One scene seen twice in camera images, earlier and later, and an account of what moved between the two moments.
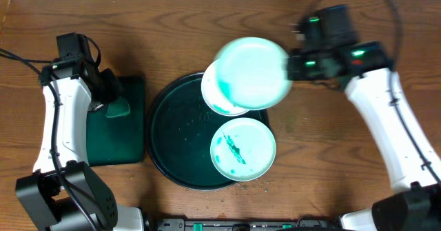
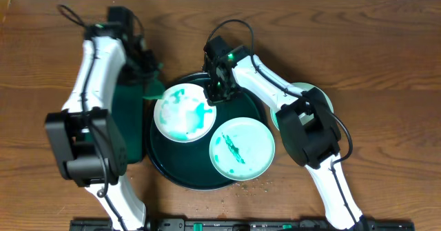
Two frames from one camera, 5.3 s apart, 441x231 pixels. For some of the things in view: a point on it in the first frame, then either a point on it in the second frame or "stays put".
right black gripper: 295,74 → 213,96
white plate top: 213,96 → 304,118
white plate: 253,73 → 184,114
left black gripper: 108,87 → 145,72
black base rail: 213,224 stays put
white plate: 242,149 stays put
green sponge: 118,108 → 155,89
